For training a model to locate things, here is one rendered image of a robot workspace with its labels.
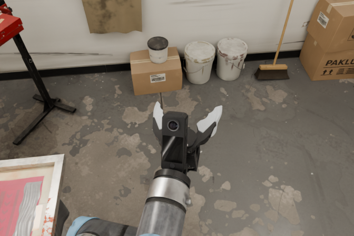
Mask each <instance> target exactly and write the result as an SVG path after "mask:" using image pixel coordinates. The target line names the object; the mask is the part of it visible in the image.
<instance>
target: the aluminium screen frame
mask: <svg viewBox="0 0 354 236"><path fill-rule="evenodd" d="M65 164H66V156H65V154H59V155H48V156H38V157H32V158H21V159H11V160H0V171H9V170H20V169H30V168H40V167H46V166H54V170H53V175H52V181H51V187H50V192H49V196H48V202H47V207H46V212H45V218H44V223H43V229H42V235H41V236H54V234H55V228H56V221H57V215H58V208H59V204H60V197H61V190H62V184H63V177H64V171H65Z"/></svg>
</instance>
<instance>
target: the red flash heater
mask: <svg viewBox="0 0 354 236"><path fill-rule="evenodd" d="M22 24H23V23H22V21H21V19H20V18H19V17H15V16H13V14H12V12H11V11H10V10H9V9H6V8H2V7H0V46H2V45H3V44H5V43H6V42H7V41H9V40H10V39H11V38H13V37H14V36H15V35H17V34H18V33H20V32H21V31H22V30H24V28H23V25H22Z"/></svg>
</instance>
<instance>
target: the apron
mask: <svg viewBox="0 0 354 236"><path fill-rule="evenodd" d="M82 3H83V7H84V11H85V15H86V19H87V23H88V27H89V30H90V34H91V33H98V34H105V33H110V32H120V33H125V34H126V33H129V32H131V31H139V32H142V4H141V0H82Z"/></svg>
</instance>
